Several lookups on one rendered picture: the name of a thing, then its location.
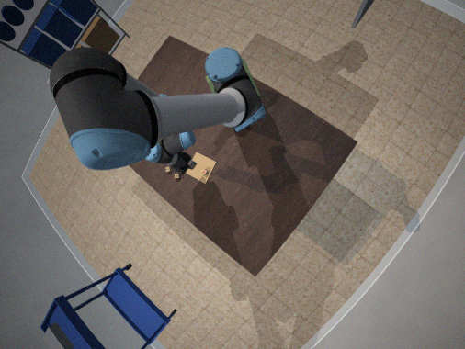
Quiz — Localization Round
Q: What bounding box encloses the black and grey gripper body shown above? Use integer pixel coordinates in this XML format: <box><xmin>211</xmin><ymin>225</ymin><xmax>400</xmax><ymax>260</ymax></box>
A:
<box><xmin>167</xmin><ymin>152</ymin><xmax>191</xmax><ymax>174</ymax></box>

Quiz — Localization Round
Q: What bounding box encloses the tan flat mat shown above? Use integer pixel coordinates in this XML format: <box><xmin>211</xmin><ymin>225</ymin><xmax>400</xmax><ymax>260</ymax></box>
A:
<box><xmin>186</xmin><ymin>152</ymin><xmax>216</xmax><ymax>184</ymax></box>

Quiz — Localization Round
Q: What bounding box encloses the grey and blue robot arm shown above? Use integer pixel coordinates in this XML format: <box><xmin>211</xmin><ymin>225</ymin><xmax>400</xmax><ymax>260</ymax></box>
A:
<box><xmin>50</xmin><ymin>47</ymin><xmax>266</xmax><ymax>170</ymax></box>

